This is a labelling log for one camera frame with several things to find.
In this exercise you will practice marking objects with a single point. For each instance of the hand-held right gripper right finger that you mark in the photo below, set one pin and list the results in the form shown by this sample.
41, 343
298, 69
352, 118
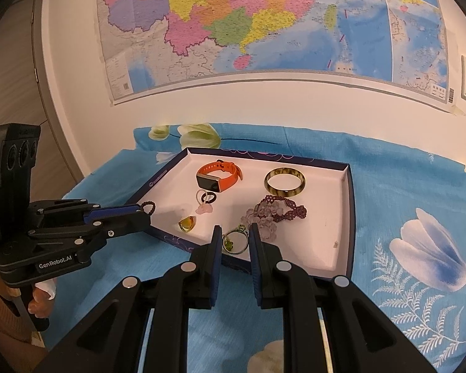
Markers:
255, 264

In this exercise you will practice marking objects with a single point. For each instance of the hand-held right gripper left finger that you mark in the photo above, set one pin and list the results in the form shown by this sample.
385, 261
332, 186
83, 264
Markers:
216, 258

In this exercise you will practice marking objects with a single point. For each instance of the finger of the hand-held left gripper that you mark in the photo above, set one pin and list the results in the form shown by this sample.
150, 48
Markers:
128, 225
108, 213

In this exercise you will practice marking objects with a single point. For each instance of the white box with navy rim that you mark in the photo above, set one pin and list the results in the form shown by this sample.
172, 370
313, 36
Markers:
314, 225

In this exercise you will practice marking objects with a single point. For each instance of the person's left forearm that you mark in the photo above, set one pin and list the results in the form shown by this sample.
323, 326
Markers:
4, 330

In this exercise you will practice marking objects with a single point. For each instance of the person's left hand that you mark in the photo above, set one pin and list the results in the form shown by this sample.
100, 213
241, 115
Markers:
39, 305

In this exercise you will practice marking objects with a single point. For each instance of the yellow-green mottled bangle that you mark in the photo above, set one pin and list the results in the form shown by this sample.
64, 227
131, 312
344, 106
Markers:
270, 188

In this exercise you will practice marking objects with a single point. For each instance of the orange smart band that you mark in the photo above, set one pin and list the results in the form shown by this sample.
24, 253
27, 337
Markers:
229, 180

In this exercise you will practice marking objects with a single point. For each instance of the blue floral cloth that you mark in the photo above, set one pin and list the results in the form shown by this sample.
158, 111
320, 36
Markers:
392, 186

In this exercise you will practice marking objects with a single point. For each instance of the grey door with frame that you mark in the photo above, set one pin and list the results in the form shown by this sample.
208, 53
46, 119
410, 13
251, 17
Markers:
42, 85

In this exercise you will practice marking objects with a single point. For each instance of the colourful wall map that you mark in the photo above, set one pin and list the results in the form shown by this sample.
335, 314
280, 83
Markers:
256, 19

